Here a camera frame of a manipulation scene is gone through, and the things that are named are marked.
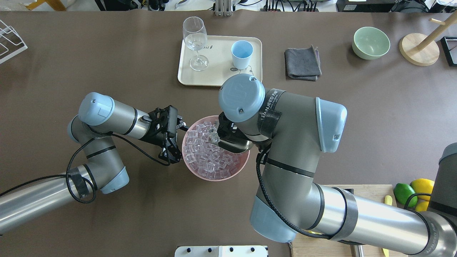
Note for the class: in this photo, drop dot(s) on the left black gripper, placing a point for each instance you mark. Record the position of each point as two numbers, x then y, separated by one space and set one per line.
155 137

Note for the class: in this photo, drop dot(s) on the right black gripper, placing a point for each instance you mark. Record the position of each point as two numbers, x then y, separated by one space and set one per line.
226 137

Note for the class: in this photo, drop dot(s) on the steel ice scoop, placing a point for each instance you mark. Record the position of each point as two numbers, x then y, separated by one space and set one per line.
234 145

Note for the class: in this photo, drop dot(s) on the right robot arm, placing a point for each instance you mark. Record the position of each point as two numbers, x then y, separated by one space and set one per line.
291 131

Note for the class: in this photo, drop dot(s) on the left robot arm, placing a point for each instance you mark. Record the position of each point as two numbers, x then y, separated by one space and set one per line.
100 118

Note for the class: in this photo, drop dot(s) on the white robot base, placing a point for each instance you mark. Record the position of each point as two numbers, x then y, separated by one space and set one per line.
222 251

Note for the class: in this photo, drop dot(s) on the clear ice cubes pile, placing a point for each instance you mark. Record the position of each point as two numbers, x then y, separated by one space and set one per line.
207 153

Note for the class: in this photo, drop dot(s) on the light blue cup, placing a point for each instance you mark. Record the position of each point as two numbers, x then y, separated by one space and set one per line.
241 54

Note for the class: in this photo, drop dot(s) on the wooden cup stand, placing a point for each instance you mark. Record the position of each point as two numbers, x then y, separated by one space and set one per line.
421 49

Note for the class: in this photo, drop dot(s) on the pink bowl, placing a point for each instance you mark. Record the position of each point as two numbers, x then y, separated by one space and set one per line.
214 176

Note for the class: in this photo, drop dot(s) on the cream rabbit tray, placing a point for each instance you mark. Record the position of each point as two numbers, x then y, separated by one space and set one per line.
218 51

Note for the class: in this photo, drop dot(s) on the grey folded cloth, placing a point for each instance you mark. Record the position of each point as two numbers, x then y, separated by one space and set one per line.
303 64

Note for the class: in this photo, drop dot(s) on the clear wine glass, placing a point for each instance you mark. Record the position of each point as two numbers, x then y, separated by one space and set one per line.
195 38

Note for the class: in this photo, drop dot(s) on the wooden cutting board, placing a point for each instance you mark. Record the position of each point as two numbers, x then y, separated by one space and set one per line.
304 246

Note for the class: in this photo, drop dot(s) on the green bowl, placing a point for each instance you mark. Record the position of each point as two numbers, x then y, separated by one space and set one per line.
370 43

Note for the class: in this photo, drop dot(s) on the yellow plastic knife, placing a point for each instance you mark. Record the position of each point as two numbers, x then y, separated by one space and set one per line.
388 201

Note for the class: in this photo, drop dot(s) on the green lime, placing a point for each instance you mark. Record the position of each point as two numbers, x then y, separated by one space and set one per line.
402 192

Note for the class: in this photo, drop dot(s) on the yellow lemon far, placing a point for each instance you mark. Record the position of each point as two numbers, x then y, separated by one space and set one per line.
423 185

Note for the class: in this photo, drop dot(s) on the yellow lemon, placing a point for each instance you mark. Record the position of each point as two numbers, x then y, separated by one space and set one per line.
422 206
423 185

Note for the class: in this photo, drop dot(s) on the yellow lemon near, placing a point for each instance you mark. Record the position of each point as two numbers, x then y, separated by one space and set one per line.
422 206

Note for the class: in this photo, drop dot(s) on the black glass holder tray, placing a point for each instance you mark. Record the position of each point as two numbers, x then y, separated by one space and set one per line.
449 45

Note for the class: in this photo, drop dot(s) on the white wire rack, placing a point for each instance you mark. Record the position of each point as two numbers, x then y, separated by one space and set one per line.
11 43

